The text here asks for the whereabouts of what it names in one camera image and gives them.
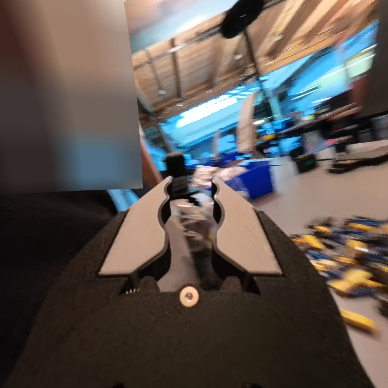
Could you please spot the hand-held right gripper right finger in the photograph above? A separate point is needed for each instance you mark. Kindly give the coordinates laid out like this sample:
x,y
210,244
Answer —
x,y
245,239

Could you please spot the flat black device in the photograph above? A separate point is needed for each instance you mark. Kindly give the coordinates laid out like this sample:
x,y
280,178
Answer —
x,y
357,157

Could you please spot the pile of yellow blue pieces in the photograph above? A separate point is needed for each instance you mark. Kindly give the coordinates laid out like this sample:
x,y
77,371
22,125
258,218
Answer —
x,y
342,266

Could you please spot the white book stand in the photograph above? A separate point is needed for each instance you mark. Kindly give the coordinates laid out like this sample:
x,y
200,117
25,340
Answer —
x,y
248,121

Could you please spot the clear plastic bag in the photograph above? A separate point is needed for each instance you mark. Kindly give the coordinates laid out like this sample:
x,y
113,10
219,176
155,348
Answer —
x,y
197,224

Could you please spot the dark blurred object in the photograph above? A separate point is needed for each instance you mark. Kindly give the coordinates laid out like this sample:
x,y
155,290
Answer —
x,y
239,18

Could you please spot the blue plastic bin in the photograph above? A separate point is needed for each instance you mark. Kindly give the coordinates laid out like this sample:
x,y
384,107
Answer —
x,y
257,178

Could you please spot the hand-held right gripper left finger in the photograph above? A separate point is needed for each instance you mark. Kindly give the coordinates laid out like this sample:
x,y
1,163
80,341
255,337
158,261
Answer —
x,y
139,236

